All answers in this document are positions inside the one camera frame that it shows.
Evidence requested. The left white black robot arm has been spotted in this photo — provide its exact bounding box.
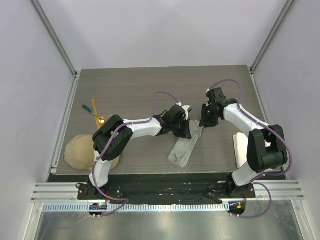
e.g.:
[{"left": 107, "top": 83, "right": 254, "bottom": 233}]
[{"left": 87, "top": 112, "right": 192, "bottom": 200}]

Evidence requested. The right aluminium frame post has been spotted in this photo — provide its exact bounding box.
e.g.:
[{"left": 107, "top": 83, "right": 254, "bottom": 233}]
[{"left": 249, "top": 0, "right": 297, "bottom": 74}]

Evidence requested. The aluminium frame post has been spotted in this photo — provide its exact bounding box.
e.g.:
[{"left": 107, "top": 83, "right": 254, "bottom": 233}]
[
  {"left": 29, "top": 0, "right": 78, "bottom": 78},
  {"left": 249, "top": 0, "right": 297, "bottom": 74}
]

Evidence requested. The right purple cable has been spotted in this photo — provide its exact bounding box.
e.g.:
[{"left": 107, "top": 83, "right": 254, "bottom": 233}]
[{"left": 209, "top": 79, "right": 294, "bottom": 220}]

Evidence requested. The left aluminium frame post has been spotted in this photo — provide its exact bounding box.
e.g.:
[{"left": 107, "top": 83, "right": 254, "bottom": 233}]
[{"left": 29, "top": 0, "right": 78, "bottom": 78}]

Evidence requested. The white slotted cable duct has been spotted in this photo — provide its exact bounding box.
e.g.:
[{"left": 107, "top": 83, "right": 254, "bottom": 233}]
[{"left": 42, "top": 202, "right": 230, "bottom": 213}]

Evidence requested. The grey cloth napkin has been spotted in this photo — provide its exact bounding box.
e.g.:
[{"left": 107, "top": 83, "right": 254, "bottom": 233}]
[{"left": 167, "top": 120, "right": 203, "bottom": 168}]

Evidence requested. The beige cap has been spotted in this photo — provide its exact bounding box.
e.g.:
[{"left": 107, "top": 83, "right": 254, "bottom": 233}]
[{"left": 62, "top": 134, "right": 121, "bottom": 171}]

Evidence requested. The green handled gold utensil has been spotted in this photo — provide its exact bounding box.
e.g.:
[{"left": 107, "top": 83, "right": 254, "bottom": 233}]
[{"left": 82, "top": 104, "right": 100, "bottom": 119}]

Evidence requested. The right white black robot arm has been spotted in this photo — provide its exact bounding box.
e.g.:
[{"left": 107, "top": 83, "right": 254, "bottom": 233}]
[{"left": 199, "top": 100, "right": 288, "bottom": 198}]

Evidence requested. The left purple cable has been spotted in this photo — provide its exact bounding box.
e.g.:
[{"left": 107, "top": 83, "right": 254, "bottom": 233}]
[{"left": 90, "top": 91, "right": 182, "bottom": 217}]

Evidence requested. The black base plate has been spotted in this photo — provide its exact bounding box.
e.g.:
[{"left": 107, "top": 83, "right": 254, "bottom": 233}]
[{"left": 76, "top": 173, "right": 256, "bottom": 205}]

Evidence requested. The purple cable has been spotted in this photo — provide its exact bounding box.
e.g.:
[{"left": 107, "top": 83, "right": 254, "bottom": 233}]
[
  {"left": 90, "top": 91, "right": 182, "bottom": 217},
  {"left": 209, "top": 79, "right": 294, "bottom": 220}
]

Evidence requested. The white folded towel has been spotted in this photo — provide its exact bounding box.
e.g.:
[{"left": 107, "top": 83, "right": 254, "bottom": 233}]
[{"left": 233, "top": 132, "right": 249, "bottom": 169}]

